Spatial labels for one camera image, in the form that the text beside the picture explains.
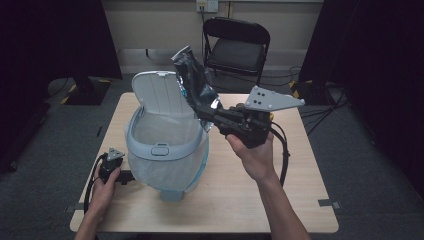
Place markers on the grey tape strip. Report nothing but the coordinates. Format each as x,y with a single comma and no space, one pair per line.
330,203
75,207

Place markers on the black folding chair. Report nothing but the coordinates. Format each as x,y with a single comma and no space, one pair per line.
235,55

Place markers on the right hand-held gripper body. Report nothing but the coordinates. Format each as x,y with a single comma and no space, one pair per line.
253,126

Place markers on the white grey lidded trash bin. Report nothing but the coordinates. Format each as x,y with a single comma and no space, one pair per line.
160,151

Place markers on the person's left hand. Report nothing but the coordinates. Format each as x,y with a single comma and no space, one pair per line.
101,196

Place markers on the black stand base striped tape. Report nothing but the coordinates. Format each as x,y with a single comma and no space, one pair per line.
308,93
88,93

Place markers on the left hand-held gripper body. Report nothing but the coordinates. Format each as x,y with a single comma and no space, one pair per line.
107,168

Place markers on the white wall outlet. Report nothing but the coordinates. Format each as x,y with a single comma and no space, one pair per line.
207,5

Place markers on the clear plastic bin liner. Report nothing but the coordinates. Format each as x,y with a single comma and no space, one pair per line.
166,170

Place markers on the dark curtain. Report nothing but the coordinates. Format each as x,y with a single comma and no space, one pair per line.
40,50
376,66

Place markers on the small black stick on floor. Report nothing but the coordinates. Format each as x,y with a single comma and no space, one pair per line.
99,131

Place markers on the person's right hand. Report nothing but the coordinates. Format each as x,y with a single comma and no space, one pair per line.
256,160

